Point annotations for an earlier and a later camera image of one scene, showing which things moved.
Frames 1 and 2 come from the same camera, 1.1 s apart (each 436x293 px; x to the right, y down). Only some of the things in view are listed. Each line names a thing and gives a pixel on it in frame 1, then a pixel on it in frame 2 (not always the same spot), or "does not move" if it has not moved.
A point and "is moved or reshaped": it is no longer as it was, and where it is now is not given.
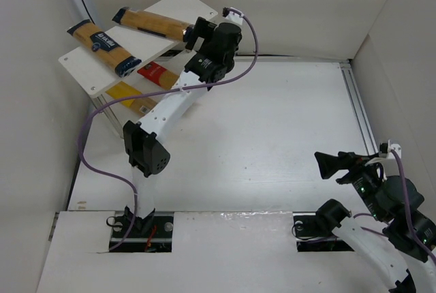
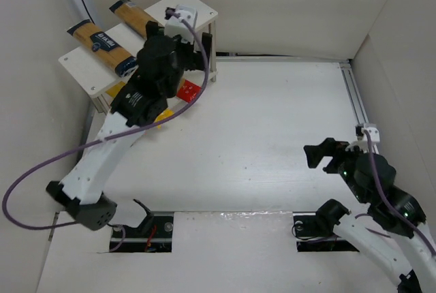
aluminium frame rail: (367, 135) does not move
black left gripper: (199, 31) to (192, 54)
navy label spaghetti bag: (104, 47) does not move
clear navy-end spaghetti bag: (154, 23) is moved or reshaped
